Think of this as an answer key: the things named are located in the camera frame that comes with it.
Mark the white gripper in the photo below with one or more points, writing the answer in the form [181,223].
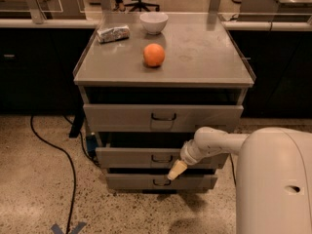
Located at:
[188,155]

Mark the grey drawer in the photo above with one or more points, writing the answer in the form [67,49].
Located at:
[161,118]
[136,158]
[159,182]

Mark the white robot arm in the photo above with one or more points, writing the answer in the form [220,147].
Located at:
[273,176]

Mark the grey bottom drawer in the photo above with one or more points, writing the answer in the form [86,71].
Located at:
[159,182]

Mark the grey metal drawer cabinet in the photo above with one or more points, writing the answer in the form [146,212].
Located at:
[202,67]

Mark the grey top drawer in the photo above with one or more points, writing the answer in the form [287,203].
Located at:
[161,118]

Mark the blue power box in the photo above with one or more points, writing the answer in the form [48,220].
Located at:
[92,144]

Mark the orange fruit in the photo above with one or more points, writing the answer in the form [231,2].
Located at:
[153,55]

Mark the silver snack bag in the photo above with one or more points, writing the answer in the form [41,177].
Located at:
[106,35]

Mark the white ceramic bowl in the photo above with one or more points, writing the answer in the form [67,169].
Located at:
[153,22]

